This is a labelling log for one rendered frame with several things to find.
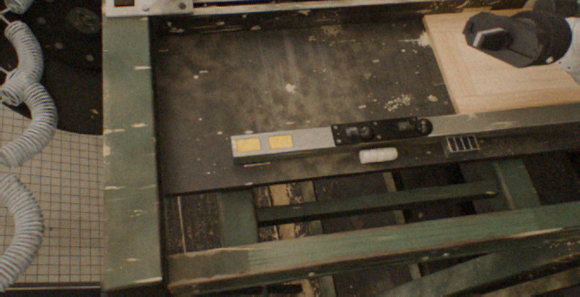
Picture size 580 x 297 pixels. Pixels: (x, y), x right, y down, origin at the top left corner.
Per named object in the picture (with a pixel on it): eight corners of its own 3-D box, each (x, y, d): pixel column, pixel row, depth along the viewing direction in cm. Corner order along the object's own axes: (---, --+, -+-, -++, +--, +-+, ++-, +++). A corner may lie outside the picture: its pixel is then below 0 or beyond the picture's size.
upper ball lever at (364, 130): (358, 140, 114) (380, 142, 101) (342, 142, 113) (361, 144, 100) (356, 123, 114) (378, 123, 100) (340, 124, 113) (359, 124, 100)
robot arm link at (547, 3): (498, 66, 90) (529, 64, 98) (564, 66, 82) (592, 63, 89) (501, -1, 89) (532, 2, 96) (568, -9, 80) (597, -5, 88)
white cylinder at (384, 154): (361, 166, 114) (394, 161, 116) (364, 160, 112) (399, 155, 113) (357, 154, 116) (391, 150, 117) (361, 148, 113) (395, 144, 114)
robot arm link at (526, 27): (521, 88, 76) (557, 83, 83) (552, 24, 72) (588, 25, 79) (452, 54, 84) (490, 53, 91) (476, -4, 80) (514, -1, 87)
